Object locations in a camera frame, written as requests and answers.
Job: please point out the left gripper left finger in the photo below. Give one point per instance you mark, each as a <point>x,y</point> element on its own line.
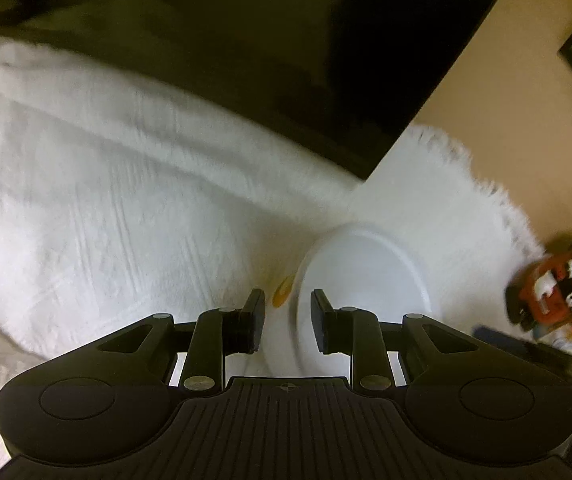
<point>220,333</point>

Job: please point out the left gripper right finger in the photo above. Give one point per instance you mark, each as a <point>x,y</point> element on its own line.
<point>357,334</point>

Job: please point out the white floral bowl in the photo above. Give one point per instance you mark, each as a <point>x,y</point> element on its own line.
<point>356,265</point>

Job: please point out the red granola cereal bag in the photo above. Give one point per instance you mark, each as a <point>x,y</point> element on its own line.
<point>558,337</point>

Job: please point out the red panda robot figure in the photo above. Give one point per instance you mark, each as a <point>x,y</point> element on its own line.
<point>542,293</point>

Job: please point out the white towel cloth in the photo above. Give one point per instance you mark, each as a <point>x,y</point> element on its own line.
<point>121,197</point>

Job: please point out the black induction cooktop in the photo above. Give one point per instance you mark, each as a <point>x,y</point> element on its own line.
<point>343,78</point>

